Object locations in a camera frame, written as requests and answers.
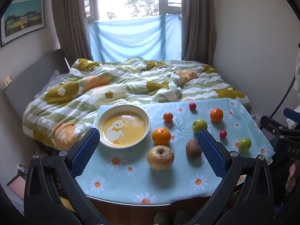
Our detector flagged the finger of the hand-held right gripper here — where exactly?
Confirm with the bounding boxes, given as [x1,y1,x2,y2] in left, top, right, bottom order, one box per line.
[283,108,300,120]
[260,115,287,136]

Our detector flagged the cream bowl with duck print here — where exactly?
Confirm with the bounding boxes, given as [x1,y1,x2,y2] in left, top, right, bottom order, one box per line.
[96,105,151,148]

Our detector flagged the green apple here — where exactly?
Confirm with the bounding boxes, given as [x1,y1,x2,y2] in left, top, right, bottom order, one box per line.
[238,137,252,152]
[192,119,208,134]

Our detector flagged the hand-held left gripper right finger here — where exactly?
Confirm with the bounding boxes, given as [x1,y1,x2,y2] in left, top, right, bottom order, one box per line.
[187,129,276,225]

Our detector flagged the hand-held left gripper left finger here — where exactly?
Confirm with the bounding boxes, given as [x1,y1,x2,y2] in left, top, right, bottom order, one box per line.
[23,128,110,225]

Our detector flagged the grey headboard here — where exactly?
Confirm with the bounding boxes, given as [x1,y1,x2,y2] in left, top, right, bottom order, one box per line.
[5,49,71,115]

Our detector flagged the pinkish brown box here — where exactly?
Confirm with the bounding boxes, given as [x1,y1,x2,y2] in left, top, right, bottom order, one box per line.
[7,175,26,193]

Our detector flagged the patterned grey pillow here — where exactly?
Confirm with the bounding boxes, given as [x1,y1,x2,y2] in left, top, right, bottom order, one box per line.
[34,70,71,99]

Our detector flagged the framed wall picture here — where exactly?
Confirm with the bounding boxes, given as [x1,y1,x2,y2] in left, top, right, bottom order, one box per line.
[0,0,46,47]

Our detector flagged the blue daisy tablecloth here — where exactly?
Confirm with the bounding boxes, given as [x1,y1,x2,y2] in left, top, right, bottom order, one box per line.
[75,98,275,204]

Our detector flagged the wall socket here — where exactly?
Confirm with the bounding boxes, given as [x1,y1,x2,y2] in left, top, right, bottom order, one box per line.
[2,74,13,89]

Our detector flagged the brown curtain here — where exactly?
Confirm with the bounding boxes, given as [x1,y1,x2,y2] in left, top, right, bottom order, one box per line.
[181,0,216,65]
[51,0,94,67]

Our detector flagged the large orange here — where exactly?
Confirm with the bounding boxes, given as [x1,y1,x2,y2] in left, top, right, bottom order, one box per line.
[152,127,171,146]

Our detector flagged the person's right hand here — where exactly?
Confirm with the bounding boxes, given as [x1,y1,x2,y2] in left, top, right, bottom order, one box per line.
[286,162,297,193]

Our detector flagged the wooden table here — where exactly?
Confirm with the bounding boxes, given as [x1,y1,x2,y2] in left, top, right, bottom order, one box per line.
[87,196,211,225]

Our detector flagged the green striped floral blanket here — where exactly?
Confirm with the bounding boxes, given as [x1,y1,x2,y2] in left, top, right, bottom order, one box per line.
[22,56,250,149]

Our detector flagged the wrinkled yellow apple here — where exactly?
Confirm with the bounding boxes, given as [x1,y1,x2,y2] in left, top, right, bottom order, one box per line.
[147,145,175,170]

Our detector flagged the black cable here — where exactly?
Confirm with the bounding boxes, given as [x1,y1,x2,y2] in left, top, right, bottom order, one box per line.
[269,73,297,119]

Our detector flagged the light blue window cloth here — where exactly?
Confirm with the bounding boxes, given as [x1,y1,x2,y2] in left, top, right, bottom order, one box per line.
[88,14,183,62]

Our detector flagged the brown kiwi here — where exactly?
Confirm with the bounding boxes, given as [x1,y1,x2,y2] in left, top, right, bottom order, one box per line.
[185,139,202,158]

